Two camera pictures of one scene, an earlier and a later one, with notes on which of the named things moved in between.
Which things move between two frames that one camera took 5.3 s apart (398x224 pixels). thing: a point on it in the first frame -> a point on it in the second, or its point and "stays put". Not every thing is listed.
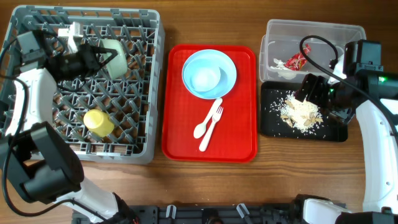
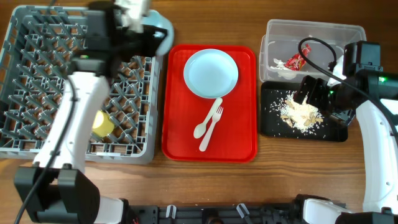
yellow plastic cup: (99, 122) stays put
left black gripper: (91, 58) -> (153, 41)
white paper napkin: (282, 71) stays put
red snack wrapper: (298, 60) stays put
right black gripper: (318, 83) stays put
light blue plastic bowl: (203, 75) -> (153, 18)
